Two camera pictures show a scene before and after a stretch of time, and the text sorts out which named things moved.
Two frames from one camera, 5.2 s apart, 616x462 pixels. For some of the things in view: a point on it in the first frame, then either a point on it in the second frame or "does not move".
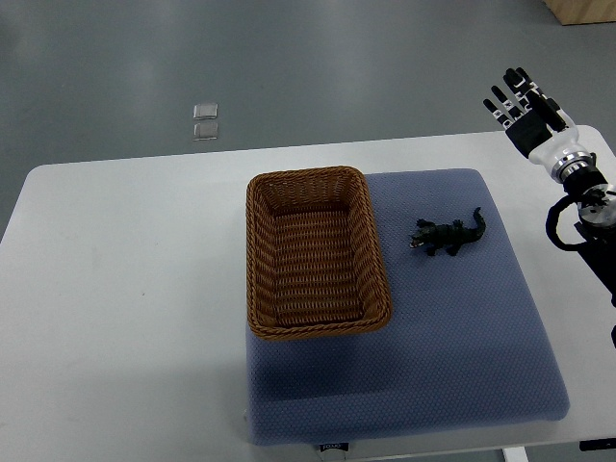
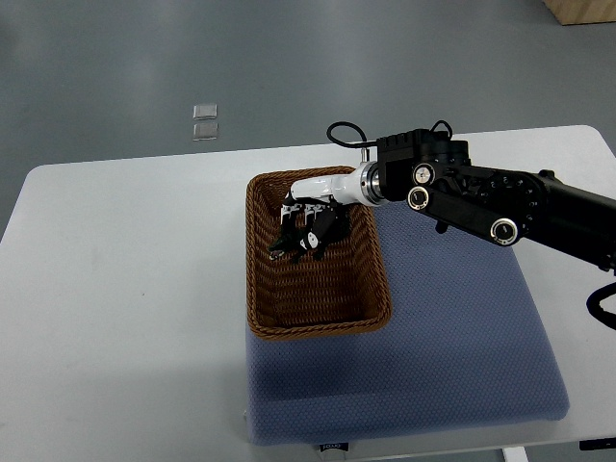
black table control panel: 597,444 does not move
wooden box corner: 582,12 does not move
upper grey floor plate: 203,112 does not move
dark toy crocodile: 449,236 → 290,243
